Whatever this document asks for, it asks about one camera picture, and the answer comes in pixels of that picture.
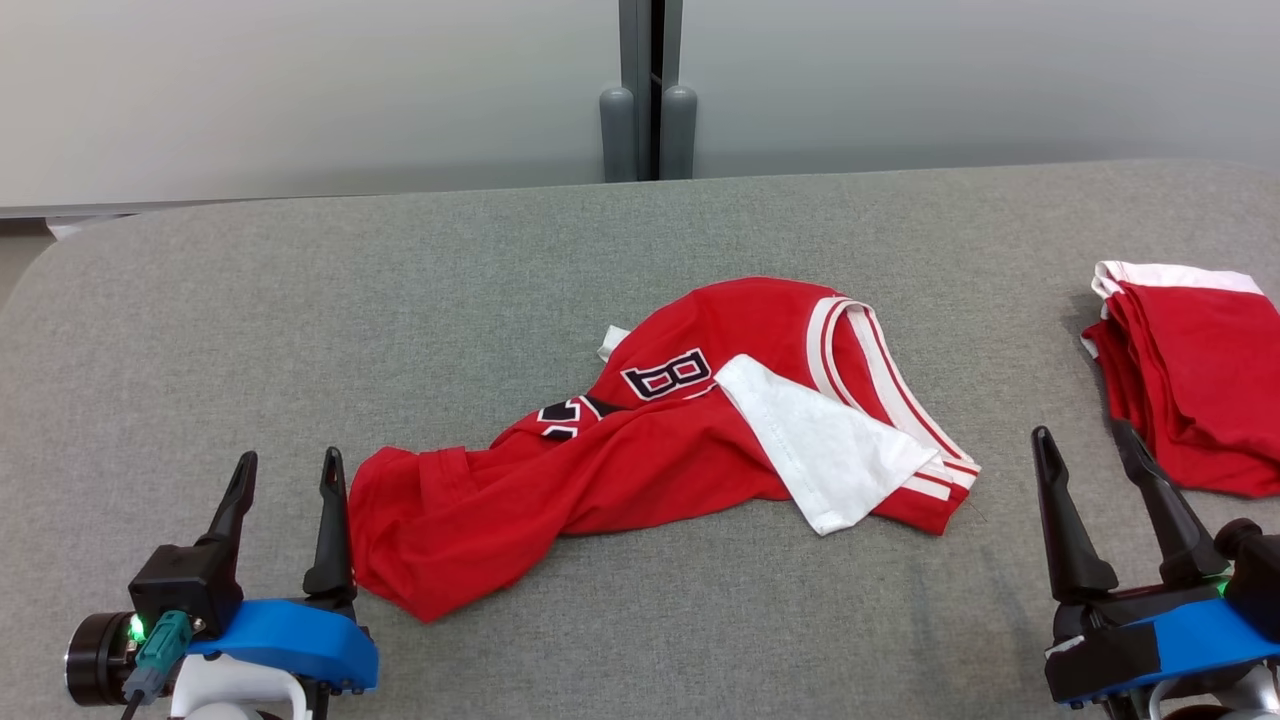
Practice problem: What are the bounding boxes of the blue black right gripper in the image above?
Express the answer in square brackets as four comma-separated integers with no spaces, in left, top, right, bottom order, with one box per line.
[1030,418,1280,711]

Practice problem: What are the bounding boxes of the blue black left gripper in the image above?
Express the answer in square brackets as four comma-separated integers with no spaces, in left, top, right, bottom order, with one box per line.
[186,447,381,693]

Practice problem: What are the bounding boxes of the red Bulls 23 shorts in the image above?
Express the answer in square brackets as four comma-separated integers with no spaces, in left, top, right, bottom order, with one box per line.
[1080,260,1280,499]

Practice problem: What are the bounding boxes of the red white-trimmed jersey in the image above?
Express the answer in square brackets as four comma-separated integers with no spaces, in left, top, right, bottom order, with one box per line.
[348,277,983,624]

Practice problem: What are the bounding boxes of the grey fabric upholstered surface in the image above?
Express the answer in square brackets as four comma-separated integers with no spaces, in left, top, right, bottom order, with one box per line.
[0,158,1280,720]

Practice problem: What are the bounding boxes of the black cable with teal plug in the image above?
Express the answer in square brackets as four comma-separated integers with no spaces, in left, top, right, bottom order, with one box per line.
[120,610,193,720]

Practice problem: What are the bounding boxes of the grey metal partition post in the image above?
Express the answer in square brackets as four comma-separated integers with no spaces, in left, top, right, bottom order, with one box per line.
[598,0,699,184]

